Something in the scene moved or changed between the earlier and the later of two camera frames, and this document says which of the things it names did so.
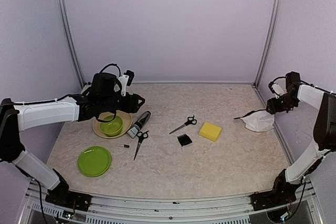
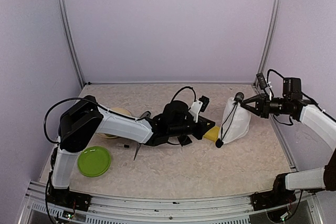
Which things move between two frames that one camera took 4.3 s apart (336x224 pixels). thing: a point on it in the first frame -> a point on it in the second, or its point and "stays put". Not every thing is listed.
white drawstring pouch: x=258 y=120 -> x=235 y=121
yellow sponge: x=210 y=131 stays put
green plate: x=94 y=161 stays put
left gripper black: x=132 y=105 -> x=203 y=123
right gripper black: x=274 y=106 -> x=263 y=108
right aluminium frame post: x=271 y=28 stays put
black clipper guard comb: x=184 y=139 stays put
